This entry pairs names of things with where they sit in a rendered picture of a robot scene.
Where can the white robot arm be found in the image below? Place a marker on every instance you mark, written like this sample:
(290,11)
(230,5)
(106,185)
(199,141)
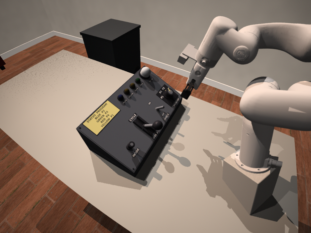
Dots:
(263,105)

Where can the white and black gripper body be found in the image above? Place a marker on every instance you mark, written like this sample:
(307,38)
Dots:
(198,73)

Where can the black control console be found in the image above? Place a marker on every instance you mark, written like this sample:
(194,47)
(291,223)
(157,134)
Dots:
(125,128)

